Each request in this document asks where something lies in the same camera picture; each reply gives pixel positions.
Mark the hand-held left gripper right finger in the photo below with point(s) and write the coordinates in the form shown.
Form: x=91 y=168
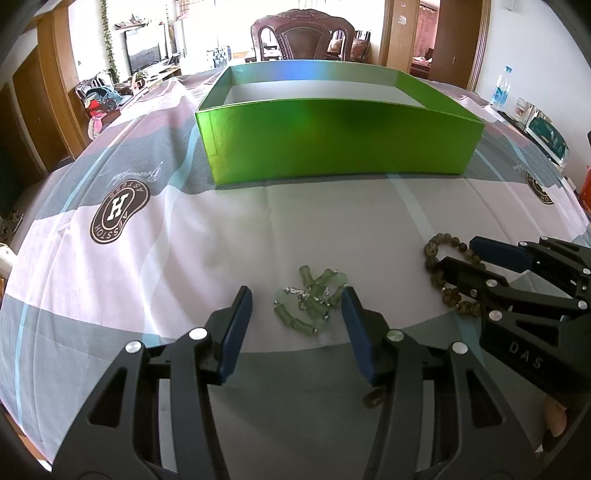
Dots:
x=358 y=332

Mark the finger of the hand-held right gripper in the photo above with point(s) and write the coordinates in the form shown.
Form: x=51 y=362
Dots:
x=501 y=254
x=471 y=281

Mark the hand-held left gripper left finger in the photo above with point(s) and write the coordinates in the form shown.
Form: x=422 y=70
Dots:
x=235 y=332

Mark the green cardboard box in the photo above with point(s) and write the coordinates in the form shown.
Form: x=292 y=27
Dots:
x=341 y=138

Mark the person's right hand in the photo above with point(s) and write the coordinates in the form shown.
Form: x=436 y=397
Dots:
x=557 y=417

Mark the orange container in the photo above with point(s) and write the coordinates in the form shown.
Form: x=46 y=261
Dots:
x=587 y=189

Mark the green framed gift box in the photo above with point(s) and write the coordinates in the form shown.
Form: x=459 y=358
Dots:
x=547 y=138

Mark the plastic water bottle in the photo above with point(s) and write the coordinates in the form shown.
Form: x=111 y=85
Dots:
x=501 y=90

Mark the pair of shoes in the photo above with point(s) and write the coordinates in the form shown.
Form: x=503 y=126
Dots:
x=11 y=221

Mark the wooden armchair with cushion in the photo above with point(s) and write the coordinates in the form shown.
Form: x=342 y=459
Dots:
x=351 y=46

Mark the wooden chair with clothes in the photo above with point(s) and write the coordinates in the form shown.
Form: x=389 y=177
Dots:
x=104 y=99

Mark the wooden television cabinet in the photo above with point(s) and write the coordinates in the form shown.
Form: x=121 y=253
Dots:
x=164 y=71

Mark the white baby fence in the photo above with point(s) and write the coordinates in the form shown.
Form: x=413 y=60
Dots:
x=217 y=57

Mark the carved dark wooden chair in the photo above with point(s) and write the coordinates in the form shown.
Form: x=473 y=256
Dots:
x=302 y=37

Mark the flat screen television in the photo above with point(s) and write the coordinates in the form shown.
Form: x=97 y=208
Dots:
x=145 y=50

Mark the green ivy garland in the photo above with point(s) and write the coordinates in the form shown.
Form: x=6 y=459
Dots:
x=110 y=41

